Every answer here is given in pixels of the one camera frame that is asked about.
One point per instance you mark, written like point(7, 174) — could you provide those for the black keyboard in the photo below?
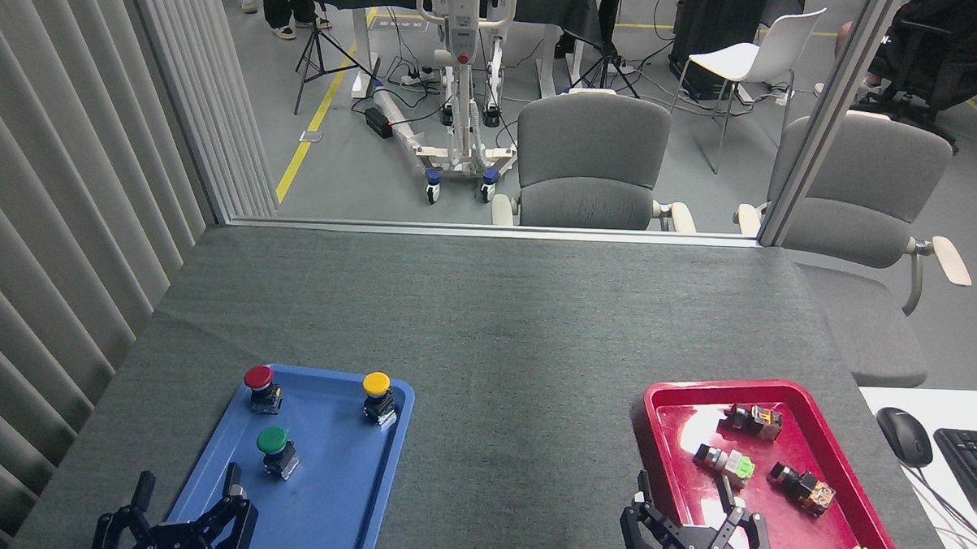
point(973, 466)

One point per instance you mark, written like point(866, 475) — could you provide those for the black switch with orange block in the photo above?
point(802, 487)

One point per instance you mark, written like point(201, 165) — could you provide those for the white plastic chair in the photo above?
point(756, 60)

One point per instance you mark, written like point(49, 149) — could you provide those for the yellow push button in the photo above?
point(377, 383)

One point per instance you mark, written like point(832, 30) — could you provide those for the black switch with orange window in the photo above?
point(753, 420)

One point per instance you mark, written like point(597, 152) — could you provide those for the black power box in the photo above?
point(377, 123)

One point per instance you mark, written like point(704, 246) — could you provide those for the white power strip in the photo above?
point(418, 77)

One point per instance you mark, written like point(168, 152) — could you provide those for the silver switch with green block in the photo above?
point(726, 463)

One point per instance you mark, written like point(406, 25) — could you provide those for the black office chair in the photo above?
point(951, 55)

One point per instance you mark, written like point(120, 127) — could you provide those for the person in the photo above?
point(885, 53)
point(280, 3)

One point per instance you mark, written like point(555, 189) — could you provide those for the black computer mouse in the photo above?
point(905, 435)

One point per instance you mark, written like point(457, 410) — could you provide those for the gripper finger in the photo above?
point(640, 533)
point(229, 525)
point(751, 537)
point(122, 530)

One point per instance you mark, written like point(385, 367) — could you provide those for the white stand on wheels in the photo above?
point(463, 38)

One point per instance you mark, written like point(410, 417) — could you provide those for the red plastic tray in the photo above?
point(780, 528)

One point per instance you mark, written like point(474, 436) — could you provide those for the red push button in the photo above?
point(258, 377)

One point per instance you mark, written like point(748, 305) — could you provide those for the grey office chair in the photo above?
point(590, 148)
point(865, 198)

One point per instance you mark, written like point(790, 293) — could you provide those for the green push button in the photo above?
point(273, 441)

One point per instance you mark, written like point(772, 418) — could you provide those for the white desk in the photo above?
point(955, 534)

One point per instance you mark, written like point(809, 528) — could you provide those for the black tripod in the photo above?
point(313, 49)
point(607, 63)

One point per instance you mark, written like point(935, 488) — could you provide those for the silver frame post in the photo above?
point(827, 116)

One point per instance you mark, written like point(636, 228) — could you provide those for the blue plastic tray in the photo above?
point(335, 480)

